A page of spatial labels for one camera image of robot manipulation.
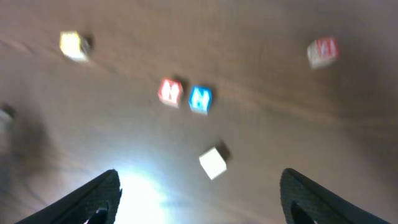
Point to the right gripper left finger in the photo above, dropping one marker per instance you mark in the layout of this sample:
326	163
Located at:
95	202

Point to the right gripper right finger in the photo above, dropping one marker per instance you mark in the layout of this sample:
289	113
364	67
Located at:
305	201

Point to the red letter A block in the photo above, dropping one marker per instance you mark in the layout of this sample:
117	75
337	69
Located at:
7	118

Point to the red letter I block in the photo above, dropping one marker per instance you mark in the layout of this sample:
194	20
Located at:
170	92

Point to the red block turning blue 2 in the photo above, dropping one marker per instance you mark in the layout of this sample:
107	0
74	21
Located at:
200	99

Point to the plain white wooden block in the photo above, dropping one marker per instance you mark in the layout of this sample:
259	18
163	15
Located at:
213	163

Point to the blue and white block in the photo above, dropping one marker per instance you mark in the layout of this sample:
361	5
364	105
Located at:
322	52

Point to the yellow wooden block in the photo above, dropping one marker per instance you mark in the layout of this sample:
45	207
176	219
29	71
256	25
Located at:
75	46

